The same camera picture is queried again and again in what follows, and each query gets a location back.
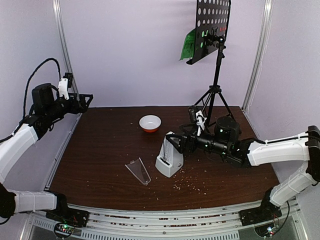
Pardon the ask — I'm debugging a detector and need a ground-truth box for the clear metronome cover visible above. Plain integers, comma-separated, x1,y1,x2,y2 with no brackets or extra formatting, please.
125,157,151,186

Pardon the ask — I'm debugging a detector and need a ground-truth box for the round circuit board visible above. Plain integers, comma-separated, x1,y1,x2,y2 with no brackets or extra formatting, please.
53,222,75,239
254,222,282,239

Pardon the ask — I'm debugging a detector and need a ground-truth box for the black music stand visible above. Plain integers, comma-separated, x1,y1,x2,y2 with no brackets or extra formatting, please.
187,0,235,132

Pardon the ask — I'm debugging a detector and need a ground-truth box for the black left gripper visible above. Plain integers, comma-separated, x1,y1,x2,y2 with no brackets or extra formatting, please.
45,92,93,121

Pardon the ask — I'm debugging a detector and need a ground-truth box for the right aluminium frame post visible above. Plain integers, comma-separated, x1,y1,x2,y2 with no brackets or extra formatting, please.
242,0,275,113

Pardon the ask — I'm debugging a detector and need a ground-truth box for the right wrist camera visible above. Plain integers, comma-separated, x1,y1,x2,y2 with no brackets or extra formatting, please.
188,105,207,137

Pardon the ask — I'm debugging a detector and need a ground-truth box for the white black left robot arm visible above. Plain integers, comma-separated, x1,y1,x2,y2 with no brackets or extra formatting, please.
0,83,94,228

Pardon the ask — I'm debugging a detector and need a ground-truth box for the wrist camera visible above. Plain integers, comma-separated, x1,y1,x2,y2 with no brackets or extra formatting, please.
188,105,207,137
57,72,73,100

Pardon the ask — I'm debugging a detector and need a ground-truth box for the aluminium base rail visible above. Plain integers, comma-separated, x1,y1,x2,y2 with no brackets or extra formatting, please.
18,199,310,240

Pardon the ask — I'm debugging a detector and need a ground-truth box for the aluminium frame post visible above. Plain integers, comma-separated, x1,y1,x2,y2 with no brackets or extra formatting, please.
242,0,275,113
51,0,85,112

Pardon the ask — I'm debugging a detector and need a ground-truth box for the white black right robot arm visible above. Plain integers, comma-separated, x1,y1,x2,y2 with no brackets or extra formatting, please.
164,116,320,226

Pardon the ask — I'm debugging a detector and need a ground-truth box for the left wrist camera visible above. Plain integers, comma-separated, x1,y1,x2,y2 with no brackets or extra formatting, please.
57,72,73,100

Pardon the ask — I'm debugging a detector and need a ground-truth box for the white metronome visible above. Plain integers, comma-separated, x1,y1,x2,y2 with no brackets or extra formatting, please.
155,137,184,178

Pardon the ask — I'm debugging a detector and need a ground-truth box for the green sheet booklet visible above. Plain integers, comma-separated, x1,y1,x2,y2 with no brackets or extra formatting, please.
179,28,196,61

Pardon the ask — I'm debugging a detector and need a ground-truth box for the black braided left cable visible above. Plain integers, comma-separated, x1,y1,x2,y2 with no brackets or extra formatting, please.
21,57,63,118

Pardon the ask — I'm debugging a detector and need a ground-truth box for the left round circuit board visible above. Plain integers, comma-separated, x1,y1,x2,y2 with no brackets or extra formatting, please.
53,222,75,239

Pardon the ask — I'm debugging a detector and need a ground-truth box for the right round circuit board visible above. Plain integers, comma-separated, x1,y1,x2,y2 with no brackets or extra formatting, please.
254,222,282,239

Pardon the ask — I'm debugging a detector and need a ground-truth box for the white orange bowl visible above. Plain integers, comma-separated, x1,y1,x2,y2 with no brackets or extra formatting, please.
139,115,162,133

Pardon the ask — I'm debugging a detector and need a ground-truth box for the left aluminium frame post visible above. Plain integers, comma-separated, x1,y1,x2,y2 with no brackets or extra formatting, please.
51,0,85,112

